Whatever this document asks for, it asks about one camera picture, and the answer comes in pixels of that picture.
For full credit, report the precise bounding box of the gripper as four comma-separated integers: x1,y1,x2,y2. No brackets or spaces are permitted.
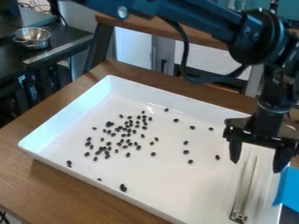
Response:
221,113,299,174

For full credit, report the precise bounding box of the pile of black bits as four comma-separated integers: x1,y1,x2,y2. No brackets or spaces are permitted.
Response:
64,107,222,193

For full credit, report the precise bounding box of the silver metal bar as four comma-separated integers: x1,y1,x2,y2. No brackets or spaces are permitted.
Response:
227,153,262,224

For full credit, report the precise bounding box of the blue board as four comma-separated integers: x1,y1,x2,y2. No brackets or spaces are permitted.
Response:
270,165,299,214

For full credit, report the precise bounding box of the white tray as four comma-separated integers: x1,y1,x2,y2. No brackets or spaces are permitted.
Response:
16,74,284,224

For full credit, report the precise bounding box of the wooden table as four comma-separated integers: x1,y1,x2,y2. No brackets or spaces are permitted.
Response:
82,11,267,98

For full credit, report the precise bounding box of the black table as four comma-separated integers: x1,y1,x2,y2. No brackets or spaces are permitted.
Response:
0,7,96,130

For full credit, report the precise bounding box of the silver pot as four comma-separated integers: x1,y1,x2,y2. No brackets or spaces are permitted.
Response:
11,26,53,50

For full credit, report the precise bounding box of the black cable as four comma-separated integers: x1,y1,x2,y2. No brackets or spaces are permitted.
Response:
167,19,252,86

